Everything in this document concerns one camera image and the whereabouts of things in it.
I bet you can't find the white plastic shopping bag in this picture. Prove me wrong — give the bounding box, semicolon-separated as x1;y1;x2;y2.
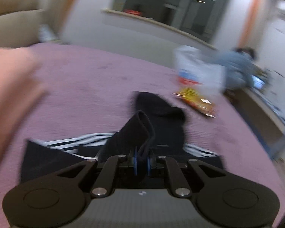
173;45;226;98

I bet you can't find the navy hoodie with white stripes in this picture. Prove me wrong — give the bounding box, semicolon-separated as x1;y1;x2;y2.
20;92;223;183

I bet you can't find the long desk with blue legs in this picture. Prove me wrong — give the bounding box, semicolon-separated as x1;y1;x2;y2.
232;74;285;160

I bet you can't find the beige orange curtain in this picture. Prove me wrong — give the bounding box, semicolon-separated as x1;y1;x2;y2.
46;0;75;42
238;0;276;49

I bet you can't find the beige padded headboard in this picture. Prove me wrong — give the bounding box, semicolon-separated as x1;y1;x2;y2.
0;0;46;48

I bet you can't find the purple bed cover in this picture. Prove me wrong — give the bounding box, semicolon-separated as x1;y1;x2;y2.
0;43;285;227

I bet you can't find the folded pink blanket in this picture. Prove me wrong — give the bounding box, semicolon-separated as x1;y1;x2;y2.
0;47;46;162

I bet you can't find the right beige orange curtain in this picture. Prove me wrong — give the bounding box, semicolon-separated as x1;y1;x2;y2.
238;0;276;49

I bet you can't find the person in blue jacket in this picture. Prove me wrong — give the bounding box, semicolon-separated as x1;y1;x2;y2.
213;47;257;91

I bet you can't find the red yellow snack package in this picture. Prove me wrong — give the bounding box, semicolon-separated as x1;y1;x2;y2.
174;87;216;118

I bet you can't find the cluttered bedside table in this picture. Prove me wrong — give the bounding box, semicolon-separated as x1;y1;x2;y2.
38;24;62;44

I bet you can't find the left beige orange curtain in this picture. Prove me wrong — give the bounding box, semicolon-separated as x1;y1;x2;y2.
46;0;75;42

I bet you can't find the dark window with frame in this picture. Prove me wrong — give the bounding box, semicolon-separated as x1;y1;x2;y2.
113;0;229;43

